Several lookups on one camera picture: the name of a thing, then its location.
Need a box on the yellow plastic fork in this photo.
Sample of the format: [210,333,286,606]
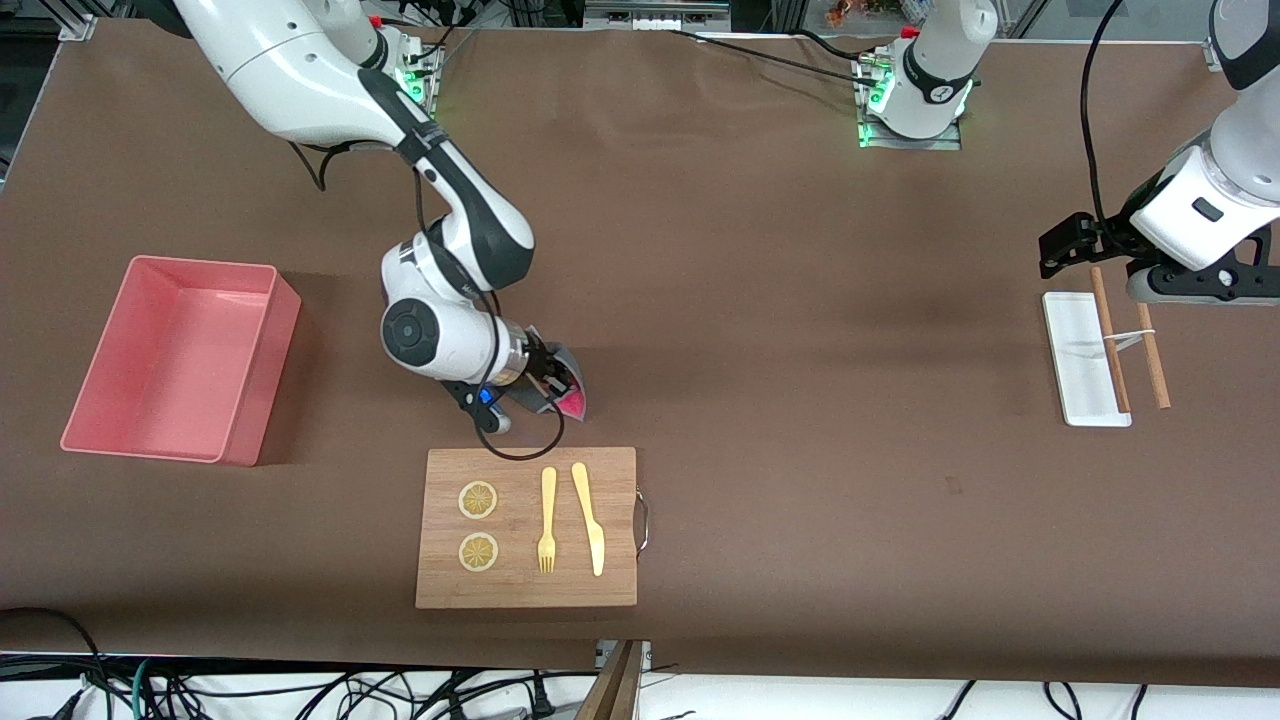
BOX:
[537,466,558,575]

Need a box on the grey power strip box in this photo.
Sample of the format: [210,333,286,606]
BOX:
[583,0,733,31]

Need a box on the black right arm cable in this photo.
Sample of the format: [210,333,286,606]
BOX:
[288,140,566,462]

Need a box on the wooden plank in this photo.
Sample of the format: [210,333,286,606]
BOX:
[575,640,646,720]

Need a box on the yellow plastic knife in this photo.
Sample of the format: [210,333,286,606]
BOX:
[571,461,606,578]

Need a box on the black floor cable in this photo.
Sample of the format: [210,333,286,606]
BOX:
[0,607,106,720]

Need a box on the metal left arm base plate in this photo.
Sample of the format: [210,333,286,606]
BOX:
[857,55,964,152]

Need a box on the pink plastic bin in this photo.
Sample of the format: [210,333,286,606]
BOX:
[60,255,303,468]

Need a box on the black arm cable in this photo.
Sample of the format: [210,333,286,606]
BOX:
[1080,0,1131,236]
[288,140,566,462]

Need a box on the white rectangular tray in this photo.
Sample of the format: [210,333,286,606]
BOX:
[1042,291,1134,429]

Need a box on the black cable across table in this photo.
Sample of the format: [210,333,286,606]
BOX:
[660,28,886,89]

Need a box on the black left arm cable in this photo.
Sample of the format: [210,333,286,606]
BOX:
[1080,0,1131,236]

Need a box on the wooden cutting board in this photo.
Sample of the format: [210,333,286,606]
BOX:
[415,447,639,610]

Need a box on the brown table cover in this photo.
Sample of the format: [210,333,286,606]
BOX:
[0,18,1280,691]

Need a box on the grey and pink cloth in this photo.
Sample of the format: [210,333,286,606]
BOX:
[503,340,590,422]

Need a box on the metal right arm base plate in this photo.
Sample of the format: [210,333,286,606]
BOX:
[395,40,441,116]

